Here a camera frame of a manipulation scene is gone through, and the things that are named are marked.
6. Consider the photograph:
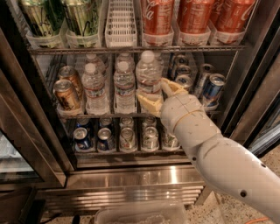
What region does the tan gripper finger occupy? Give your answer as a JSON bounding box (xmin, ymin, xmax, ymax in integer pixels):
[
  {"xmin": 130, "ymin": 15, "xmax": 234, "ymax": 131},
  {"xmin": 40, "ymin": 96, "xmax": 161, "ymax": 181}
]
[
  {"xmin": 136, "ymin": 92, "xmax": 164, "ymax": 117},
  {"xmin": 160, "ymin": 78, "xmax": 188, "ymax": 97}
]

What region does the water bottle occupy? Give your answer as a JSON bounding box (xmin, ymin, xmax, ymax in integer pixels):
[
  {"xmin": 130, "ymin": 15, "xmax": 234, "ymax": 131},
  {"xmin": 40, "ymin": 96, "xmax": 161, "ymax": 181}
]
[
  {"xmin": 81, "ymin": 63, "xmax": 109, "ymax": 116},
  {"xmin": 86, "ymin": 54, "xmax": 106, "ymax": 75},
  {"xmin": 115, "ymin": 52, "xmax": 135, "ymax": 71},
  {"xmin": 114, "ymin": 61, "xmax": 136, "ymax": 114},
  {"xmin": 136, "ymin": 51, "xmax": 163, "ymax": 100}
]

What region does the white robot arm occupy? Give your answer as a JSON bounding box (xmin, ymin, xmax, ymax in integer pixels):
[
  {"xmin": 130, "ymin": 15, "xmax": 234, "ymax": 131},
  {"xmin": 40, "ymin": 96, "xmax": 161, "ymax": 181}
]
[{"xmin": 136, "ymin": 78, "xmax": 280, "ymax": 224}]

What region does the empty white shelf tray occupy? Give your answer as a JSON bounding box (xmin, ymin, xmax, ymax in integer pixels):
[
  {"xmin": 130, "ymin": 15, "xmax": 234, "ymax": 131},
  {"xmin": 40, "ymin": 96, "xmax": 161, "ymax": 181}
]
[{"xmin": 105, "ymin": 0, "xmax": 137, "ymax": 47}]

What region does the fridge door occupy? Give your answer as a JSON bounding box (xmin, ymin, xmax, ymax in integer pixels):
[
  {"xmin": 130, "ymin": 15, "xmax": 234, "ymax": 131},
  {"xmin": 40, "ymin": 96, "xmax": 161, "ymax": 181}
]
[{"xmin": 217, "ymin": 16, "xmax": 280, "ymax": 158}]

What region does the steel fridge cabinet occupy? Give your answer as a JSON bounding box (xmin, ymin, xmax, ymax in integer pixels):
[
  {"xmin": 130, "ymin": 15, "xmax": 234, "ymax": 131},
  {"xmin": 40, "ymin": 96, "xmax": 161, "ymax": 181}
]
[{"xmin": 1, "ymin": 0, "xmax": 280, "ymax": 213}]

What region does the front silver energy can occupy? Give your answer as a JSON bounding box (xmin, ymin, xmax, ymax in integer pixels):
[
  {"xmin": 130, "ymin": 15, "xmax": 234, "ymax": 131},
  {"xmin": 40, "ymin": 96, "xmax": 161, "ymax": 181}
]
[{"xmin": 175, "ymin": 74, "xmax": 193, "ymax": 92}]

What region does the middle silver energy can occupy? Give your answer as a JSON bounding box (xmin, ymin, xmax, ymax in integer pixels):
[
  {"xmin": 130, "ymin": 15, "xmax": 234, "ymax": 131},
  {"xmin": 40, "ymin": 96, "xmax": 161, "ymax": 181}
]
[{"xmin": 172, "ymin": 65, "xmax": 191, "ymax": 79}]

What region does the rear silver energy can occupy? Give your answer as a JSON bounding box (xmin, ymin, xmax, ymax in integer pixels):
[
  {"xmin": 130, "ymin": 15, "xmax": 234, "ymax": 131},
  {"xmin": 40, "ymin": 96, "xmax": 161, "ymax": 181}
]
[{"xmin": 168, "ymin": 53, "xmax": 189, "ymax": 72}]

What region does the green white soda can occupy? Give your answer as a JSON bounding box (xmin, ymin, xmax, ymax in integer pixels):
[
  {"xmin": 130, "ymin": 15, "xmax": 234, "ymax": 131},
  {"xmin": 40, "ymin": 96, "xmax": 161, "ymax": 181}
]
[{"xmin": 142, "ymin": 126, "xmax": 158, "ymax": 151}]

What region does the rear right silver can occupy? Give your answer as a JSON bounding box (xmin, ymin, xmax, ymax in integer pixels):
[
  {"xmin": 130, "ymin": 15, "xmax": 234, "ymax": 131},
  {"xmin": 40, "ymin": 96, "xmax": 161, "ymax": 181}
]
[{"xmin": 193, "ymin": 63, "xmax": 215, "ymax": 98}]

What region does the blue silver energy can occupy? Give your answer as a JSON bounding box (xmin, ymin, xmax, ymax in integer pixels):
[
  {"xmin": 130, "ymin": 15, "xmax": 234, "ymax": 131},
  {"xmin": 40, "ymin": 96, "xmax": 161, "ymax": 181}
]
[{"xmin": 202, "ymin": 73, "xmax": 226, "ymax": 107}]

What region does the rightmost bottom soda can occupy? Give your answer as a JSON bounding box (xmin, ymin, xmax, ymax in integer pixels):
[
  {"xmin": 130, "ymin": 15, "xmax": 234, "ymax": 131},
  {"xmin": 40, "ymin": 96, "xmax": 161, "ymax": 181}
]
[{"xmin": 162, "ymin": 128, "xmax": 180, "ymax": 151}]

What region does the blue soda can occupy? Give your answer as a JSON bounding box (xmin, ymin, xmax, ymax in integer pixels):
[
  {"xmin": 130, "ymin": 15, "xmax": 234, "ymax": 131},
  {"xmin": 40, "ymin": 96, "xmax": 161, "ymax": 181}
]
[
  {"xmin": 97, "ymin": 128, "xmax": 116, "ymax": 152},
  {"xmin": 73, "ymin": 127, "xmax": 93, "ymax": 151}
]

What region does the middle red cola can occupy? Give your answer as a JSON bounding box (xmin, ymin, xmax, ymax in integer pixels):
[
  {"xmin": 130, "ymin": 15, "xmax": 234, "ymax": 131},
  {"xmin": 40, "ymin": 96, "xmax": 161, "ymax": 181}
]
[{"xmin": 177, "ymin": 0, "xmax": 215, "ymax": 34}]

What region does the red cola can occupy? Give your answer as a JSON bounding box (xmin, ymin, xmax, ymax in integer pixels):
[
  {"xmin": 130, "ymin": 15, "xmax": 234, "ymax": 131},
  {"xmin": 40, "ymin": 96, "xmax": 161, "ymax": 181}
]
[
  {"xmin": 213, "ymin": 0, "xmax": 256, "ymax": 33},
  {"xmin": 177, "ymin": 0, "xmax": 215, "ymax": 34},
  {"xmin": 141, "ymin": 0, "xmax": 174, "ymax": 35}
]

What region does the left red cola can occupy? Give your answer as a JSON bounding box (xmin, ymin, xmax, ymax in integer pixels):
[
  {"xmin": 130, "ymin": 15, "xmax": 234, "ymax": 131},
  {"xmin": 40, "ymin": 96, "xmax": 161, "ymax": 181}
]
[{"xmin": 141, "ymin": 0, "xmax": 174, "ymax": 35}]

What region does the left blue soda can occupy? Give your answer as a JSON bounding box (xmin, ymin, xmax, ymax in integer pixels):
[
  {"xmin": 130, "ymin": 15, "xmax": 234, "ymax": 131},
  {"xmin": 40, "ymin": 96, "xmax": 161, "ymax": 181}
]
[{"xmin": 73, "ymin": 127, "xmax": 93, "ymax": 151}]

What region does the right red cola can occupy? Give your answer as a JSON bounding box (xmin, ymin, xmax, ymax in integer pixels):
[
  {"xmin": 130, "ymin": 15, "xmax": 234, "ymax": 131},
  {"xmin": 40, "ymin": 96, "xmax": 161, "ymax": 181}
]
[{"xmin": 213, "ymin": 0, "xmax": 256, "ymax": 33}]

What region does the front gold can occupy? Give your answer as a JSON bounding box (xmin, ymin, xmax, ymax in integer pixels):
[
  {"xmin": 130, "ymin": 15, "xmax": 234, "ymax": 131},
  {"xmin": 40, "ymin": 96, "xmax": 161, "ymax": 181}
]
[{"xmin": 53, "ymin": 79, "xmax": 81, "ymax": 111}]

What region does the gold can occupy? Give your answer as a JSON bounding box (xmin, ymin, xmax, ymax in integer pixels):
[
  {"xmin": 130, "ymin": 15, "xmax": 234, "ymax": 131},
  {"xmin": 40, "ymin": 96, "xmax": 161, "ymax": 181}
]
[
  {"xmin": 53, "ymin": 79, "xmax": 81, "ymax": 111},
  {"xmin": 59, "ymin": 66, "xmax": 83, "ymax": 98}
]

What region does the rear gold can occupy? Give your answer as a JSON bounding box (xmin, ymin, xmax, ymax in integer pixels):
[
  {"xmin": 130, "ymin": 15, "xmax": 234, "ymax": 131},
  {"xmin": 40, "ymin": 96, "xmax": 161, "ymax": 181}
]
[{"xmin": 59, "ymin": 66, "xmax": 83, "ymax": 98}]

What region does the right green can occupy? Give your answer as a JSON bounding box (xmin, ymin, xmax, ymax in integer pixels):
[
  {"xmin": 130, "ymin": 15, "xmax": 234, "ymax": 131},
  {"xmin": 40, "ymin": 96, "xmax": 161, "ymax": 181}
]
[{"xmin": 61, "ymin": 0, "xmax": 99, "ymax": 37}]

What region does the left green can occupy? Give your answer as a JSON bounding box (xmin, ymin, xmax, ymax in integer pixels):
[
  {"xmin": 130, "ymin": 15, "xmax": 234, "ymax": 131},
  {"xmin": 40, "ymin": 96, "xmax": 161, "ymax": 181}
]
[{"xmin": 17, "ymin": 0, "xmax": 64, "ymax": 37}]

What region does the orange cable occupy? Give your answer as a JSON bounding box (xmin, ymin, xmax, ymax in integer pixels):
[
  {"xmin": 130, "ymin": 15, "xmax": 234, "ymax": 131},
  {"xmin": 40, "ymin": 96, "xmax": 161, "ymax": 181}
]
[{"xmin": 244, "ymin": 216, "xmax": 270, "ymax": 224}]

